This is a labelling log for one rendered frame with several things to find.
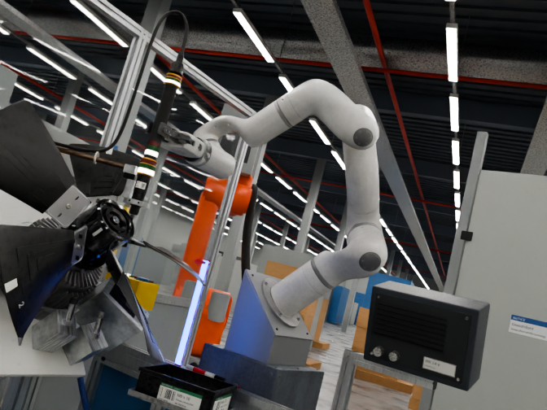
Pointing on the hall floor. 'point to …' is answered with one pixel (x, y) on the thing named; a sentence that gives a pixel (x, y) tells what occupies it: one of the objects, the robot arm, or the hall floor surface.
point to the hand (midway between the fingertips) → (158, 129)
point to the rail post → (92, 382)
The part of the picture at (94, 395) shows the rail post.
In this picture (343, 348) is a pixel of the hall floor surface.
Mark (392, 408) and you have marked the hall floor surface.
